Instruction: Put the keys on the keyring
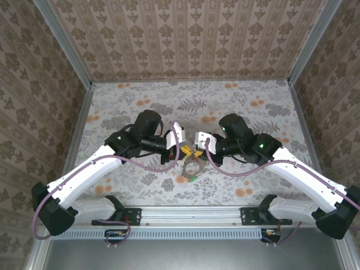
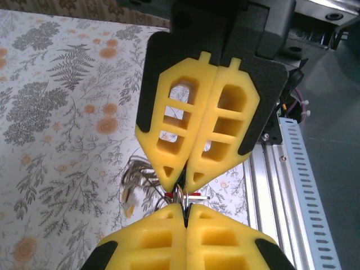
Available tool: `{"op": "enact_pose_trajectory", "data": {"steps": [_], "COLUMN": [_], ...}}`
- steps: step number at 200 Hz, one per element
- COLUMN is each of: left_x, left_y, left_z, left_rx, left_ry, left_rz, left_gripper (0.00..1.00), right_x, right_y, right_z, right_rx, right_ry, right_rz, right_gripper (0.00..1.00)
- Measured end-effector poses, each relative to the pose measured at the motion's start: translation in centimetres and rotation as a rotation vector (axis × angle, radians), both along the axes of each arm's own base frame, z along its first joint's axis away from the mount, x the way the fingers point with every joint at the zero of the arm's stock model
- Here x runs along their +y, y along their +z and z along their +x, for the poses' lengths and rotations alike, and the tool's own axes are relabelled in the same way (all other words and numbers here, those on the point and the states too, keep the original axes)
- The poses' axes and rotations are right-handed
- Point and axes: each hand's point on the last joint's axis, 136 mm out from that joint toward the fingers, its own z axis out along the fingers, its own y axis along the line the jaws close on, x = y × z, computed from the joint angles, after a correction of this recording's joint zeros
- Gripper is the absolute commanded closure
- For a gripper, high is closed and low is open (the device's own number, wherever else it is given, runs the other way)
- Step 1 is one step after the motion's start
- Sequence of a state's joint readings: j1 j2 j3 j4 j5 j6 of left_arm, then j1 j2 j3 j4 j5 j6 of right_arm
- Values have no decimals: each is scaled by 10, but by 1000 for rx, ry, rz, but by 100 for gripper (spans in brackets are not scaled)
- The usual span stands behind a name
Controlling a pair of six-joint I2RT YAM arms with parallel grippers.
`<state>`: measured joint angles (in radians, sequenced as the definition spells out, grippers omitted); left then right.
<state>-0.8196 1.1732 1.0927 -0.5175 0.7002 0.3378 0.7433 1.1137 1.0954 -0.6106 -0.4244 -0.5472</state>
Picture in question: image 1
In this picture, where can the metal keyring plate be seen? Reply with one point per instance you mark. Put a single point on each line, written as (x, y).
(184, 168)

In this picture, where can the green plastic key tag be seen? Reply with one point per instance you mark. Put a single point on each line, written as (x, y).
(193, 178)

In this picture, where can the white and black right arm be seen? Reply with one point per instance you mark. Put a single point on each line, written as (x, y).
(303, 174)

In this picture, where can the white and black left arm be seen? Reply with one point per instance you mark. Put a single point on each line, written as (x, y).
(84, 174)

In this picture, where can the floral patterned table cover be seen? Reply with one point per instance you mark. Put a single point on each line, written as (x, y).
(168, 95)

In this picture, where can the grey metal sheet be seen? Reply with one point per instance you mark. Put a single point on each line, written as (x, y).
(197, 256)

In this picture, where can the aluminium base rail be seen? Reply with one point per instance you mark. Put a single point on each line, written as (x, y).
(191, 216)

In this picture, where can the aluminium frame back rail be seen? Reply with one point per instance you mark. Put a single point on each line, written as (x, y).
(191, 81)

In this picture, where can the aluminium frame side rail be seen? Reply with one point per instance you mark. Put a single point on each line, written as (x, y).
(313, 140)
(73, 140)

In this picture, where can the aluminium frame post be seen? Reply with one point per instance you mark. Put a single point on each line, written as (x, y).
(65, 42)
(313, 42)

